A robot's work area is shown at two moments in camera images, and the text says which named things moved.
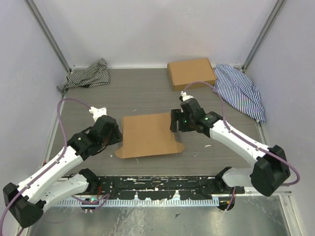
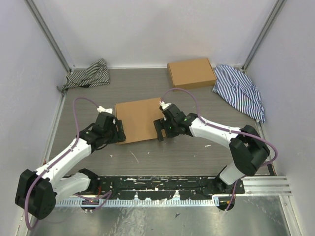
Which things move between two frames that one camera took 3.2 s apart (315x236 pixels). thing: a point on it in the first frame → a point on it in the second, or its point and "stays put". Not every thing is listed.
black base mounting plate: x=163 y=188 stays put
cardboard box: x=147 y=135 → x=138 y=118
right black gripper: x=177 y=115 → x=161 y=124
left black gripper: x=117 y=137 stays put
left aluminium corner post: x=32 y=6 stays put
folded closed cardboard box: x=181 y=73 stays put
